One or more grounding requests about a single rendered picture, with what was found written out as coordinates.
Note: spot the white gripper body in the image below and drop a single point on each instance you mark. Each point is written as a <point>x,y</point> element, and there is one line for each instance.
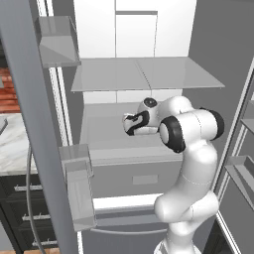
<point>127,124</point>

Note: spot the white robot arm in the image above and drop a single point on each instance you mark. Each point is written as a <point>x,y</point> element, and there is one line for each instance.
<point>195,172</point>

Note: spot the grey fridge crisper drawer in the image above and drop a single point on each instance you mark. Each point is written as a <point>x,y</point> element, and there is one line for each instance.
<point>119,165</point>

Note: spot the glass fridge shelf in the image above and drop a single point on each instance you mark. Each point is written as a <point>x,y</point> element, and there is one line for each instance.
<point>132,72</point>

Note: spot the tall clear door bin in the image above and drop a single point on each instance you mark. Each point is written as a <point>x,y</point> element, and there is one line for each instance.
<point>79,195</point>

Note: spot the grey freezer drawer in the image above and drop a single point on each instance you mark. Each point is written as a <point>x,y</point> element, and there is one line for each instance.
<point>125,215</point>

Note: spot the grey left fridge door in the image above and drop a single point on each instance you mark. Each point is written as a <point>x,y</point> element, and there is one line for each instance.
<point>29,99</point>

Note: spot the grey fridge door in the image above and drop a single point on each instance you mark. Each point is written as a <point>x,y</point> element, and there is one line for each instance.
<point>29,99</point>
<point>236,211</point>

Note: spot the small clear door bin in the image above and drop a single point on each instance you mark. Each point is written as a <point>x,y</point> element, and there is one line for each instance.
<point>58,46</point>

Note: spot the clear right door bin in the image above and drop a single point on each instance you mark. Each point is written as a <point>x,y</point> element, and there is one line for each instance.
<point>243,172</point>
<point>248,117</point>

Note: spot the grey fridge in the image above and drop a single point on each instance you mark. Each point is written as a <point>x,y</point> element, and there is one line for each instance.
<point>215,29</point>

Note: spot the black cabinet drawer front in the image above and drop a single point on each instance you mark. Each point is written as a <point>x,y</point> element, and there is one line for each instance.
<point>13,196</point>
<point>25,243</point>
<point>16,225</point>

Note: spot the grey right fridge door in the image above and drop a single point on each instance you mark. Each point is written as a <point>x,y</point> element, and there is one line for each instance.
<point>236,211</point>

